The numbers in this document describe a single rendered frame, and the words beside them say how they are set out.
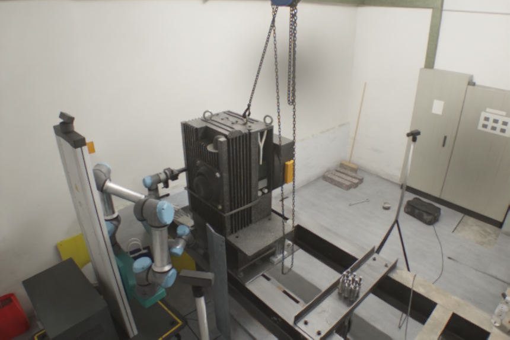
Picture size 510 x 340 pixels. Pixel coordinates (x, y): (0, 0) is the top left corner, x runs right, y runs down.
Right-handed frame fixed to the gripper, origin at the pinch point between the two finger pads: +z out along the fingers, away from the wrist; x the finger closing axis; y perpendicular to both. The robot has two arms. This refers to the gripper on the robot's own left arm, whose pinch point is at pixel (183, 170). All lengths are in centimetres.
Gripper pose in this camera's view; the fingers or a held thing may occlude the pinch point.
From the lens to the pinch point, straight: 236.1
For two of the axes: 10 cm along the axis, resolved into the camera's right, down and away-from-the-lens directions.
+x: -6.7, -2.9, 6.9
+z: 7.5, -2.6, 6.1
